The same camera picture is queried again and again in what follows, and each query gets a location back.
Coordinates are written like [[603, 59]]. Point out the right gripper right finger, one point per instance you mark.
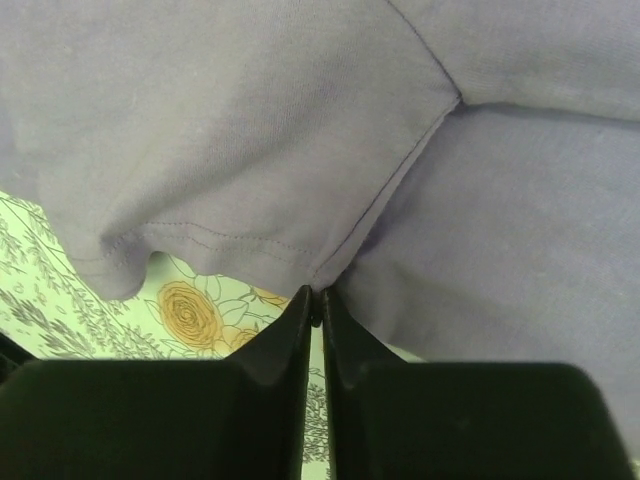
[[394, 419]]

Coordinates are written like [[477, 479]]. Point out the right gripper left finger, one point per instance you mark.
[[241, 417]]

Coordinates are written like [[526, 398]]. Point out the purple t shirt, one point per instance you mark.
[[466, 171]]

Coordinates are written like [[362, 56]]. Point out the floral patterned table mat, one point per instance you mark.
[[50, 312]]

